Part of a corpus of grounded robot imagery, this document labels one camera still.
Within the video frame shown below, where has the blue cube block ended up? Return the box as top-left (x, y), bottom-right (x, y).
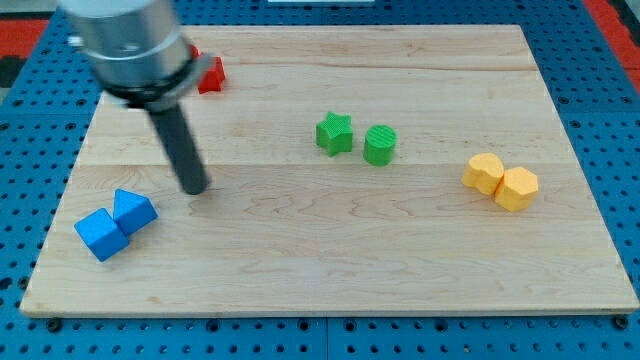
top-left (74, 208), bottom-right (130, 262)

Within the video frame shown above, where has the red star block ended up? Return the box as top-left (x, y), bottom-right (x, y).
top-left (188, 44), bottom-right (226, 94)

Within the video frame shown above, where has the yellow hexagon block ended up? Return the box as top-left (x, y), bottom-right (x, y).
top-left (494, 167), bottom-right (539, 212)

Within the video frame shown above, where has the green star block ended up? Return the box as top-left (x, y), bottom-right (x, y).
top-left (316, 112), bottom-right (353, 157)

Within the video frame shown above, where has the yellow heart block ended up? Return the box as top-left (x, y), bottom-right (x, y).
top-left (461, 153), bottom-right (505, 195)

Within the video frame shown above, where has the green cylinder block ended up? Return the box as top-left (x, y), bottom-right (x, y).
top-left (363, 125), bottom-right (397, 166)

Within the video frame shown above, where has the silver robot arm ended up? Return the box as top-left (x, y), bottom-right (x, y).
top-left (59, 0), bottom-right (213, 195)

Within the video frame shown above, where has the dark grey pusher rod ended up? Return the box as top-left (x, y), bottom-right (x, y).
top-left (149, 104), bottom-right (209, 195)

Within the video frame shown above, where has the wooden board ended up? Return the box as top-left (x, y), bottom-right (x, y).
top-left (21, 25), bottom-right (639, 318)

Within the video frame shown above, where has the blue triangle block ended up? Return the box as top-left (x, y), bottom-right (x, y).
top-left (113, 189), bottom-right (158, 236)

